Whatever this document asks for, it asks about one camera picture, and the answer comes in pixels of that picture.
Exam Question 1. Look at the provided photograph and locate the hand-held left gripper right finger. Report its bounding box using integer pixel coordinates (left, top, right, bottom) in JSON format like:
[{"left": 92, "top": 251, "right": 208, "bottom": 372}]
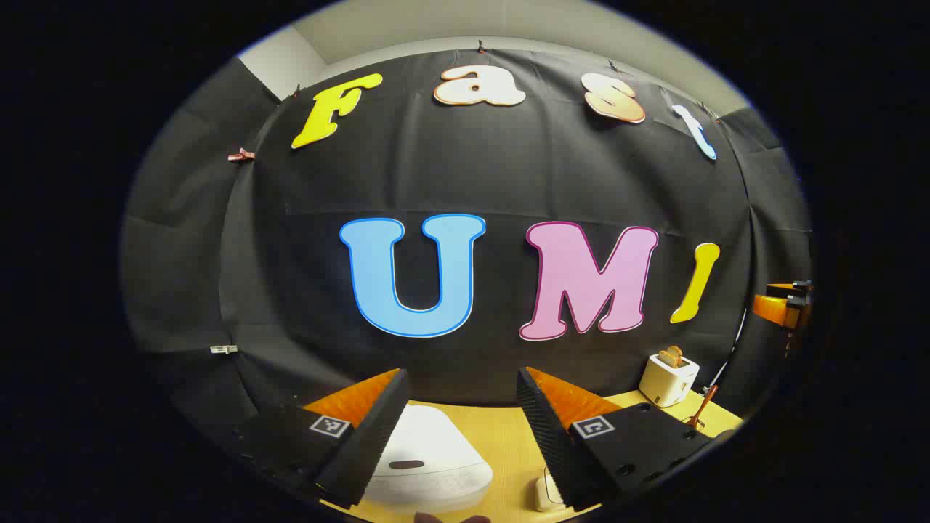
[{"left": 517, "top": 367, "right": 735, "bottom": 511}]

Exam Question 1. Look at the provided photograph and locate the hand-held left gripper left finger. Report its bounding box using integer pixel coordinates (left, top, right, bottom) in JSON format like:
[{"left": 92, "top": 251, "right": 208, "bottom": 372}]
[{"left": 232, "top": 368, "right": 411, "bottom": 509}]

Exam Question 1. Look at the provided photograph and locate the white rice cooker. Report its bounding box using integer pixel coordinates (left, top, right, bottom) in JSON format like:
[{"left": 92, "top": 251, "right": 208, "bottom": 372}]
[{"left": 363, "top": 405, "right": 493, "bottom": 513}]

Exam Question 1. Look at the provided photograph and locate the clear tray of rice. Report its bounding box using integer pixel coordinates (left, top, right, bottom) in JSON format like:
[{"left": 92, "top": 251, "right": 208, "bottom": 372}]
[{"left": 535, "top": 472, "right": 567, "bottom": 513}]

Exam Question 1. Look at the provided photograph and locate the brown wooden spoon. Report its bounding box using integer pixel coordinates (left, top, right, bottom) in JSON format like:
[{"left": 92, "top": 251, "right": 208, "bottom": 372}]
[{"left": 685, "top": 385, "right": 719, "bottom": 431}]

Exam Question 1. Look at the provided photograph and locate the white toaster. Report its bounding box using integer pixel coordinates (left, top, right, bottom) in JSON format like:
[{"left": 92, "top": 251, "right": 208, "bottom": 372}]
[{"left": 639, "top": 352, "right": 700, "bottom": 408}]

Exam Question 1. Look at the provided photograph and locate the black backdrop cloth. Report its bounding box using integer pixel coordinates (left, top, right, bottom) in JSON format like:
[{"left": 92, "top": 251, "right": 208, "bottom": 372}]
[{"left": 120, "top": 47, "right": 813, "bottom": 455}]

